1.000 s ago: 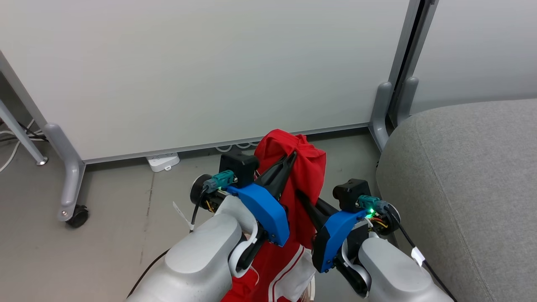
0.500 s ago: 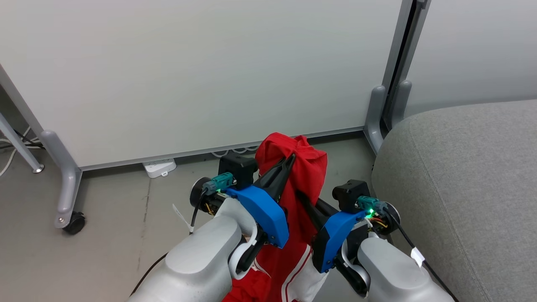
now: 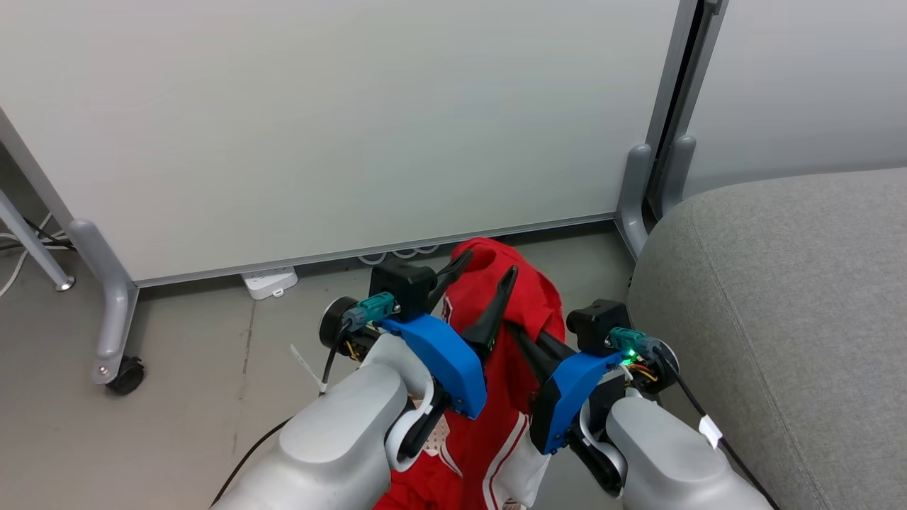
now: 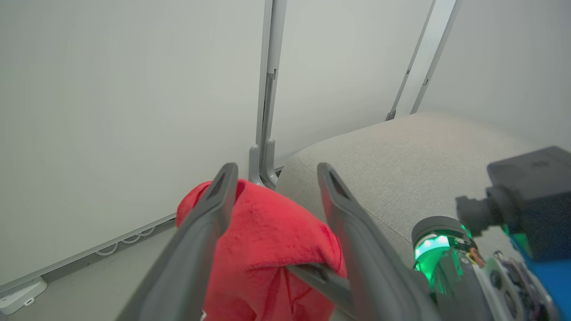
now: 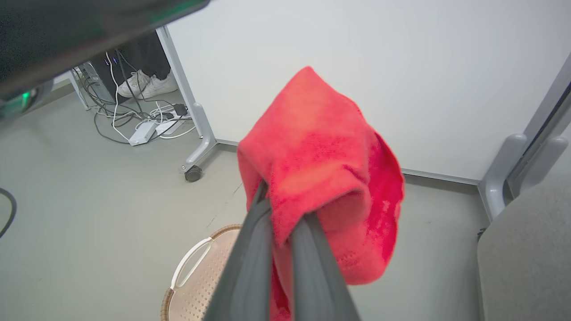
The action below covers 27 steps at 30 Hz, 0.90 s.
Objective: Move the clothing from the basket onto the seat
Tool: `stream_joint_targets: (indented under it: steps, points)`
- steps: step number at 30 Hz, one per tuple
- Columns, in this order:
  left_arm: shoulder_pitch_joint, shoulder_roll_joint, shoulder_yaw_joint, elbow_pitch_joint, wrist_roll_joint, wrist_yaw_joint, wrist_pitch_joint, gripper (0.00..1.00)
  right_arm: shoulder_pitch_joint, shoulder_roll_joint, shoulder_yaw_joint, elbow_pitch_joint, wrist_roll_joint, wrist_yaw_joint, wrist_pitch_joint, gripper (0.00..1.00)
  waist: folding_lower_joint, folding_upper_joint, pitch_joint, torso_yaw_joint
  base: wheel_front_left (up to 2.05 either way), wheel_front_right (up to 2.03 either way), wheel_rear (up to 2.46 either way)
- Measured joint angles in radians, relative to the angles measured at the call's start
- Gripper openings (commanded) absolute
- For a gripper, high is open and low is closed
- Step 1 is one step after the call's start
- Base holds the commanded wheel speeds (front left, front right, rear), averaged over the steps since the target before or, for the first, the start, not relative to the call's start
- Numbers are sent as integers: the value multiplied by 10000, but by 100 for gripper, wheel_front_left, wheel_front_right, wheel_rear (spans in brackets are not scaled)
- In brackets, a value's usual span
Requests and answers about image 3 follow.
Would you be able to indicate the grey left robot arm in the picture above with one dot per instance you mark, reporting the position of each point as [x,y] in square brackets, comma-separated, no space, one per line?
[333,439]

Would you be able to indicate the red and white garment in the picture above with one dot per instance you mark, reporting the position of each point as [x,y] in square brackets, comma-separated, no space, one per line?
[496,418]

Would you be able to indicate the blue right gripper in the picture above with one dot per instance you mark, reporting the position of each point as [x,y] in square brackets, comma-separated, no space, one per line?
[567,397]

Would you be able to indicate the grey metal table leg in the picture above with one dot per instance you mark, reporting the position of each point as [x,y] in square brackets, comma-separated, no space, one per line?
[35,244]

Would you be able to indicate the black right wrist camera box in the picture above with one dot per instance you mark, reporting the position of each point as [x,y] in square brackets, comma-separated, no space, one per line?
[595,322]

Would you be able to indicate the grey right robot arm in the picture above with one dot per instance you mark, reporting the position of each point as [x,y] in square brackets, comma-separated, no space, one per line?
[666,460]

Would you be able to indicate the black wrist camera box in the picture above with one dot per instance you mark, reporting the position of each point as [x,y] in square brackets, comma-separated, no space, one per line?
[402,287]
[595,322]

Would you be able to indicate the large white partition panel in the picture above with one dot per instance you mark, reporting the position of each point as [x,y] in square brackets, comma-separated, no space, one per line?
[340,120]

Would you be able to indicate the grey partition leg with caster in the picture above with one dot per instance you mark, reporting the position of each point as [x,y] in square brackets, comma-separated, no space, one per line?
[113,312]

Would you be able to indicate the white power strip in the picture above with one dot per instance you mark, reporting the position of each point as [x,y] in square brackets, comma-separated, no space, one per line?
[269,282]

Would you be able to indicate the white zip tie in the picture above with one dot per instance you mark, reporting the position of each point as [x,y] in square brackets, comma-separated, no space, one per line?
[308,368]

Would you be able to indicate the grey fabric sofa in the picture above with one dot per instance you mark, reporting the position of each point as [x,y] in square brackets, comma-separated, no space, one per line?
[786,333]

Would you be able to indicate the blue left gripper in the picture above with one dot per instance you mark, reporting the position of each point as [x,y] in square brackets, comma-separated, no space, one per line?
[446,361]

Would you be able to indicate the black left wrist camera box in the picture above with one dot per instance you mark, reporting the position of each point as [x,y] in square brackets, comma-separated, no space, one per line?
[402,287]

